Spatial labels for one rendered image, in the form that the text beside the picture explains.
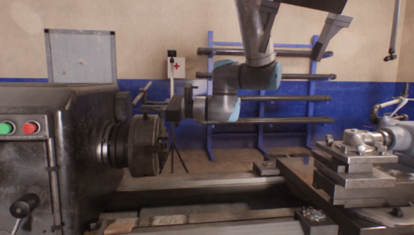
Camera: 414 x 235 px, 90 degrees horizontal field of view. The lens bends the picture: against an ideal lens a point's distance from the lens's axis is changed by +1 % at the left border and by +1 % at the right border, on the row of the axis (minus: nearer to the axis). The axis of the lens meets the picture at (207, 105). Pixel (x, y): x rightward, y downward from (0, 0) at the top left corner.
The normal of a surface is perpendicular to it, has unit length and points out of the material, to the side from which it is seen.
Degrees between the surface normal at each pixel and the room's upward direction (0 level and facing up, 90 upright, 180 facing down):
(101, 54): 90
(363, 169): 90
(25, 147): 90
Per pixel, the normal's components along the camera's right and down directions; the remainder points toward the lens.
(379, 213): 0.01, -0.99
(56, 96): 0.09, -0.61
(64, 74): 0.11, 0.13
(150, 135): 0.11, -0.42
